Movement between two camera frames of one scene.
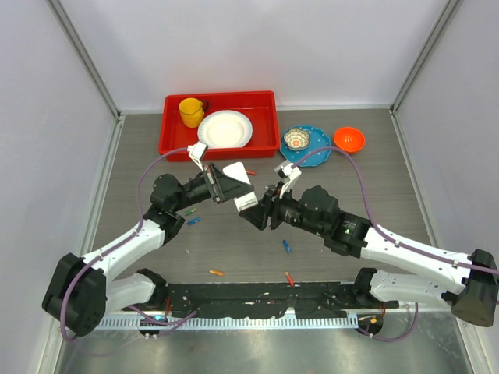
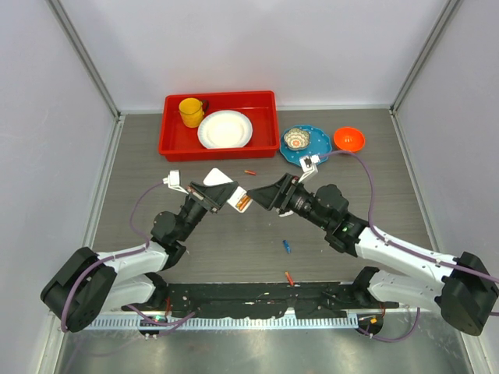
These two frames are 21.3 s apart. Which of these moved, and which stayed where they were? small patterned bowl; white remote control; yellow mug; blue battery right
Moved: white remote control
Stayed: blue battery right; yellow mug; small patterned bowl
